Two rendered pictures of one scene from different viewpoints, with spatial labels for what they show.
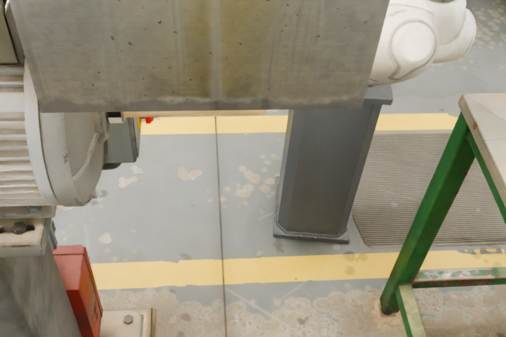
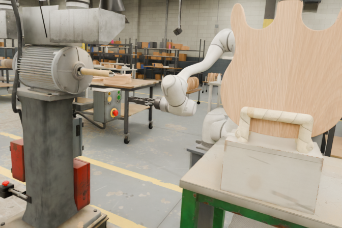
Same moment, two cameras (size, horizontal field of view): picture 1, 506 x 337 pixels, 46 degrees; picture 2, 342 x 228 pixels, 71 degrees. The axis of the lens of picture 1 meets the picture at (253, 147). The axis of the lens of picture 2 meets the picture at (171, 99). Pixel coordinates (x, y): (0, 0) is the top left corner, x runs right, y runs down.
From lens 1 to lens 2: 105 cm
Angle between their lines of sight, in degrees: 47
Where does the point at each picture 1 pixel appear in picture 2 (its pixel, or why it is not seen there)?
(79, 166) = (60, 69)
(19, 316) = (44, 135)
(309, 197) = not seen: hidden behind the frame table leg
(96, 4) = (58, 15)
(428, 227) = (216, 210)
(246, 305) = not seen: outside the picture
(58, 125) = (58, 56)
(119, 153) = (101, 118)
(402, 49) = (164, 81)
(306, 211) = not seen: hidden behind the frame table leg
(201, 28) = (72, 21)
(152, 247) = (133, 216)
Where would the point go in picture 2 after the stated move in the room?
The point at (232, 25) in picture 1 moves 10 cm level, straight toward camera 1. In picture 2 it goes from (76, 20) to (54, 16)
